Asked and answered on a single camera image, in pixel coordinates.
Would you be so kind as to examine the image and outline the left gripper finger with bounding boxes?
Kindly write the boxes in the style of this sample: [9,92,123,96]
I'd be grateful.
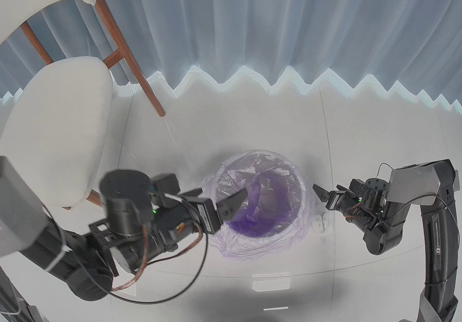
[215,188,250,223]

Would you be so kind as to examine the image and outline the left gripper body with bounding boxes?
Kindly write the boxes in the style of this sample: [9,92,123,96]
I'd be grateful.
[150,198,222,253]

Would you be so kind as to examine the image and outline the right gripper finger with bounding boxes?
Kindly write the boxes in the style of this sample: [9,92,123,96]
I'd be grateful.
[313,183,331,203]

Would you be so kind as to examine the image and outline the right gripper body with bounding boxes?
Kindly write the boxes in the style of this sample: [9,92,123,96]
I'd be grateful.
[326,189,364,214]

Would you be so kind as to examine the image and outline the purple plastic bag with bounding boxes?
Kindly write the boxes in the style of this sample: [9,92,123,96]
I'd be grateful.
[202,149,312,260]

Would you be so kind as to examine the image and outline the white trash bin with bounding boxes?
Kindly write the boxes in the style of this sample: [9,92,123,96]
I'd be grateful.
[216,160,311,238]

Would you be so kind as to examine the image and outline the crumpled white paper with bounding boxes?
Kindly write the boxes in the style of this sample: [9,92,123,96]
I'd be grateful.
[312,212,335,234]

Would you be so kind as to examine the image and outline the white cushioned wooden chair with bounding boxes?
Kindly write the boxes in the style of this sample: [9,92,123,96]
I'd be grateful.
[0,0,167,210]

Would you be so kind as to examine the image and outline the pale blue curtain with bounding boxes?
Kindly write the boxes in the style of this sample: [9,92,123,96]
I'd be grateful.
[0,0,462,112]

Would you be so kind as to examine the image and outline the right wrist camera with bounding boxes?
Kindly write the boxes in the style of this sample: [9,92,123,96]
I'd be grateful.
[334,178,366,195]

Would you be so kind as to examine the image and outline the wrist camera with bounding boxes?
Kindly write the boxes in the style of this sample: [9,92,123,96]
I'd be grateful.
[334,178,366,195]
[149,172,203,203]

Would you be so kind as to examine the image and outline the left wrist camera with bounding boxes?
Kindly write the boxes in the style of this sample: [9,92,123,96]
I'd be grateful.
[149,172,203,203]

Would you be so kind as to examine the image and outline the black cable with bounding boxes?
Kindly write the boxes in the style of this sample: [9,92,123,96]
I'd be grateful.
[108,230,209,304]

